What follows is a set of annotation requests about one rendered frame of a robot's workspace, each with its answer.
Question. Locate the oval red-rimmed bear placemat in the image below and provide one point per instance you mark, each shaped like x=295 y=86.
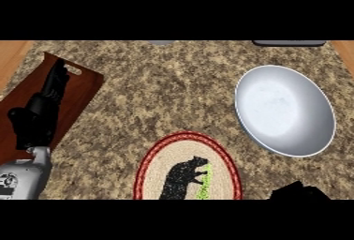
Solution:
x=186 y=168

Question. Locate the dark grey flat appliance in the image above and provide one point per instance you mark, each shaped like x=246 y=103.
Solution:
x=287 y=42

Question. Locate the brown wooden cutting board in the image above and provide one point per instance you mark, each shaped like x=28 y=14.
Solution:
x=69 y=93

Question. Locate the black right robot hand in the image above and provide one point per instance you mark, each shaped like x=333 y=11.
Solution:
x=298 y=192

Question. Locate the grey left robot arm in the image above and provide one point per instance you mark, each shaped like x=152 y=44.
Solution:
x=22 y=178

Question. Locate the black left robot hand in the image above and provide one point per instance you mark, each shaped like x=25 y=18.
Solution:
x=38 y=109

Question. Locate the white bowl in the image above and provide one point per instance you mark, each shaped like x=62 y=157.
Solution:
x=283 y=109

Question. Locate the grey rounded object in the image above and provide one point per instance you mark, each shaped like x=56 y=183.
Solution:
x=160 y=42

